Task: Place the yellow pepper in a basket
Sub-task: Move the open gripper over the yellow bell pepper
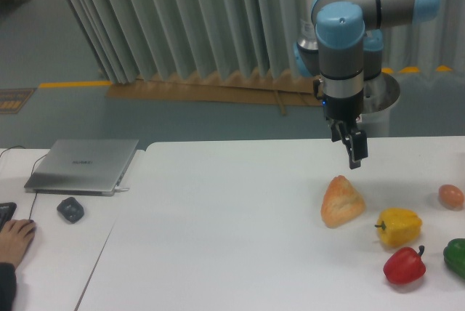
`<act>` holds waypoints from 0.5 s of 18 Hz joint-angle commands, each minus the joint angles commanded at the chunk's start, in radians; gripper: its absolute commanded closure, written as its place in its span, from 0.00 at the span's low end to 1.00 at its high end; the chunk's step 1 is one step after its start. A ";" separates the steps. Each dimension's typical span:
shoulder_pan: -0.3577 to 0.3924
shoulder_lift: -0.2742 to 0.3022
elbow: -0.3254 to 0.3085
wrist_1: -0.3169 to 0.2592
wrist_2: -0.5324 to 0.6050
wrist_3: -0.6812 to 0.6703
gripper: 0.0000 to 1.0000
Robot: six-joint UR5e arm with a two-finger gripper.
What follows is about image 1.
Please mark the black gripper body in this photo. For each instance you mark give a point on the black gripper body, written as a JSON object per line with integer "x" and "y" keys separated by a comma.
{"x": 344, "y": 110}

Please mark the yellow bell pepper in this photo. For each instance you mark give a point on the yellow bell pepper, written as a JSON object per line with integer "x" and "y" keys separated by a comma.
{"x": 397, "y": 226}

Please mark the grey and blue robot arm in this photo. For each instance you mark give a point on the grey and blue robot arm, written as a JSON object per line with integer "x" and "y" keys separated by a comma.
{"x": 340, "y": 48}

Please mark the dark sleeved forearm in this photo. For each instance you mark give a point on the dark sleeved forearm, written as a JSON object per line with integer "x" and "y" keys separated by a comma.
{"x": 8, "y": 286}

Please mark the red bell pepper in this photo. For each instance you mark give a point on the red bell pepper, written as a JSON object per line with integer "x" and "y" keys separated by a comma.
{"x": 405, "y": 266}

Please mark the green bell pepper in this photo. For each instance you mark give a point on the green bell pepper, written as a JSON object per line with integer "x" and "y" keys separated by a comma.
{"x": 454, "y": 255}

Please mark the person's hand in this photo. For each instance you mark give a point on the person's hand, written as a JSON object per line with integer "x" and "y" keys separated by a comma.
{"x": 16, "y": 236}

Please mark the triangular bread pastry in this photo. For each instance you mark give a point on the triangular bread pastry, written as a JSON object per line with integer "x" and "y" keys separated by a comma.
{"x": 341, "y": 203}

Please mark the flat brown cardboard sheet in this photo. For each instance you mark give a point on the flat brown cardboard sheet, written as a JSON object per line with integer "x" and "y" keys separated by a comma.
{"x": 282, "y": 92}

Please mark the brown egg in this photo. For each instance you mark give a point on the brown egg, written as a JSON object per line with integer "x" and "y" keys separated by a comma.
{"x": 451, "y": 196}

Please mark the grey pleated curtain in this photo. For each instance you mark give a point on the grey pleated curtain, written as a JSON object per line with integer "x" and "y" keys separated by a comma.
{"x": 183, "y": 39}

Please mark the silver closed laptop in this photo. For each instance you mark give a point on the silver closed laptop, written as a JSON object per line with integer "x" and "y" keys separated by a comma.
{"x": 83, "y": 167}

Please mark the small black controller device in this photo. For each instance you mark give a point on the small black controller device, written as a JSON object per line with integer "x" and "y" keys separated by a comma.
{"x": 71, "y": 210}

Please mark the black keyboard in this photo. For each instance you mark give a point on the black keyboard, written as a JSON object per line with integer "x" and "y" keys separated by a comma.
{"x": 7, "y": 211}

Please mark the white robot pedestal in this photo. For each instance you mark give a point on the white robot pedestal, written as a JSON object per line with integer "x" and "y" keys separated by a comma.
{"x": 381, "y": 94}

